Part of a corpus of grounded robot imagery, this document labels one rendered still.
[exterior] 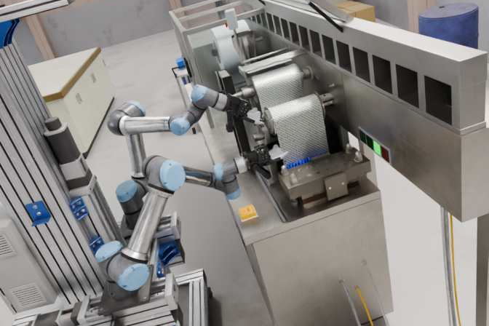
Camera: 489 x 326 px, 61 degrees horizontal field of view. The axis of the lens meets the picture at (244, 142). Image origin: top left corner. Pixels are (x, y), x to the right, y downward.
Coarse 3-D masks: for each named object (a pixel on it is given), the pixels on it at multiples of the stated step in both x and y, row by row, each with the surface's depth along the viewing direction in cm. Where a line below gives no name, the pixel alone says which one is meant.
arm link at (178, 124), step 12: (108, 120) 199; (120, 120) 194; (132, 120) 192; (144, 120) 189; (156, 120) 186; (168, 120) 184; (180, 120) 180; (192, 120) 185; (120, 132) 195; (132, 132) 194; (144, 132) 192; (180, 132) 180
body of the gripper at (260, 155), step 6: (258, 150) 196; (264, 150) 194; (246, 156) 194; (252, 156) 195; (258, 156) 194; (264, 156) 196; (246, 162) 194; (252, 162) 197; (258, 162) 197; (264, 162) 196
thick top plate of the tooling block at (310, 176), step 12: (336, 156) 199; (348, 156) 197; (300, 168) 198; (312, 168) 195; (324, 168) 193; (336, 168) 190; (348, 168) 188; (360, 168) 190; (288, 180) 191; (300, 180) 188; (312, 180) 186; (288, 192) 187; (300, 192) 187
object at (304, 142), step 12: (288, 132) 196; (300, 132) 198; (312, 132) 200; (324, 132) 201; (288, 144) 199; (300, 144) 200; (312, 144) 202; (324, 144) 204; (288, 156) 202; (300, 156) 203
